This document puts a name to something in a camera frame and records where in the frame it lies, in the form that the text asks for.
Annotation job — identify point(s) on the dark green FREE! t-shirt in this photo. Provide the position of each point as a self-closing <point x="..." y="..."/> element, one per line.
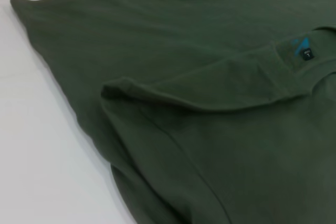
<point x="197" y="103"/>

